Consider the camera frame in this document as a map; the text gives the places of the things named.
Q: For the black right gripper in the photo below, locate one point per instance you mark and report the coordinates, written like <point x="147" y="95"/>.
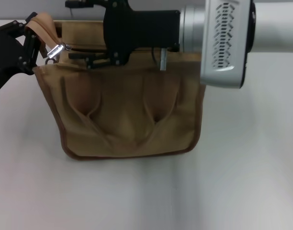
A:
<point x="141" y="28"/>

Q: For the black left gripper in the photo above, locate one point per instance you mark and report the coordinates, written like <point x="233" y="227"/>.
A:
<point x="5" y="55"/>

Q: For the silver metal zipper pull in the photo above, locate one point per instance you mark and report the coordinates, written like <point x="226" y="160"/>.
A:
<point x="56" y="50"/>

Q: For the khaki canvas food bag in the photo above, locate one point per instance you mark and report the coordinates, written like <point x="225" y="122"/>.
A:
<point x="137" y="107"/>

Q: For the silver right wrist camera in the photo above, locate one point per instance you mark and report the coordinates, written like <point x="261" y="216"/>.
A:
<point x="223" y="45"/>

